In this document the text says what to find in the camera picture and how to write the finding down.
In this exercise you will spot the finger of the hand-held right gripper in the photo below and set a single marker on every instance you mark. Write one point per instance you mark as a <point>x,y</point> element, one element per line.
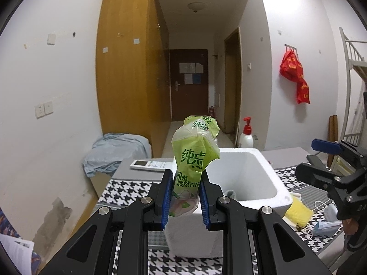
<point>326,146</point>
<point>314,174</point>

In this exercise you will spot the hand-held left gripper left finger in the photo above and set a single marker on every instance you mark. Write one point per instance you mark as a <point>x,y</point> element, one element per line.
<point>167,199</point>

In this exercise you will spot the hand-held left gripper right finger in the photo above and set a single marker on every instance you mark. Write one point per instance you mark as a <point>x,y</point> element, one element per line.
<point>204,204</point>

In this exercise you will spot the green tissue packet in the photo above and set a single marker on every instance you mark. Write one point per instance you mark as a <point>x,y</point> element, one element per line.
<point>189,160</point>

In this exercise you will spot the white foam box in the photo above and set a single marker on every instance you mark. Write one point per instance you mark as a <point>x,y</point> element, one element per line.
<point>258,172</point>

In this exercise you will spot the person's right hand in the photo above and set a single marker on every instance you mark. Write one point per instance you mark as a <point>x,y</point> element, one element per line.
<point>349,226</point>

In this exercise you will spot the grey cloth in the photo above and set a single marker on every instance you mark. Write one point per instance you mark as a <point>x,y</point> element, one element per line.
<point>229,194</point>

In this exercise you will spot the blue face mask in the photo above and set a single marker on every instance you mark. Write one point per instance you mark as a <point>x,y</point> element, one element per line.
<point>331,210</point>
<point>325,227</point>

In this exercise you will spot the white remote control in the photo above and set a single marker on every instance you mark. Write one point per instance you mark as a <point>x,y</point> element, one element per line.
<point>149,165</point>

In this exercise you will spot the houndstooth tablecloth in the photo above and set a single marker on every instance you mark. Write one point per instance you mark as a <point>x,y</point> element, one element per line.
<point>129,189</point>

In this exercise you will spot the yellow sponge cloth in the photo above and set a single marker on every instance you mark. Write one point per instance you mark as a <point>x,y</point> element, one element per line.
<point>298,213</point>

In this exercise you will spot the light blue cloth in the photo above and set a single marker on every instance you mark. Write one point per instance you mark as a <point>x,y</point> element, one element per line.
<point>114,151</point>

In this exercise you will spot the white pump bottle red cap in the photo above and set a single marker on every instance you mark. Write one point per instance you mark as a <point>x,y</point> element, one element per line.
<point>246,140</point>

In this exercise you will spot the red plastic bag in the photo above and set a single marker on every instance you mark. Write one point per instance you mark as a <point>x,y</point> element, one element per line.
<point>294,68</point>

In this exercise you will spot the white metal bunk bed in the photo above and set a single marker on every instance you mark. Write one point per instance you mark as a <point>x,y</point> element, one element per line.
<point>348,63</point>

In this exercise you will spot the red fire extinguisher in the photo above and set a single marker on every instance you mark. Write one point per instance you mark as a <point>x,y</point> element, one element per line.
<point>212,112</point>

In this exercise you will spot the dark brown door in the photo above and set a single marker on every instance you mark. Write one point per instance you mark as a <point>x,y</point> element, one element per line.
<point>189,103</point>

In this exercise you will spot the wooden side door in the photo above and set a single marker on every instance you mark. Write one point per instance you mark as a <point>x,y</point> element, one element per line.
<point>230,91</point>

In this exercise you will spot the wooden wardrobe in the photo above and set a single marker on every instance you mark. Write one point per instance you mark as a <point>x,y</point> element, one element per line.
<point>126,86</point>

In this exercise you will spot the white paper notice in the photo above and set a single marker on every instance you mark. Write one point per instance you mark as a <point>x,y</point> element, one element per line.
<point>199,68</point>
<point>188,79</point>
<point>186,68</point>

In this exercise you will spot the blue paper notice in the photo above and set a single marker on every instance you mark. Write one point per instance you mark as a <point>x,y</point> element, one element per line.
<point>197,79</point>

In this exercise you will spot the printed paper sheet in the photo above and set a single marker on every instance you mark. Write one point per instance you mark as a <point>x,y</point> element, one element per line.
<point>15,249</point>

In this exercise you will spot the ceiling lamp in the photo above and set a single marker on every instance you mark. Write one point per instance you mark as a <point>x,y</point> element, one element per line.
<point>196,6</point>

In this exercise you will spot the metal wall hook rack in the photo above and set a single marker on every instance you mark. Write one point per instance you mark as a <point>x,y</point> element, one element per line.
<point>290,46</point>

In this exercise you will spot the white wall socket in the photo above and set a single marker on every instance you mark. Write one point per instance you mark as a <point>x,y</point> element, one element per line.
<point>39,111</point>

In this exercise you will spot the white wall box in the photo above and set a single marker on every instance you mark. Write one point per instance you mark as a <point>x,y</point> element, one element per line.
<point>51,38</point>

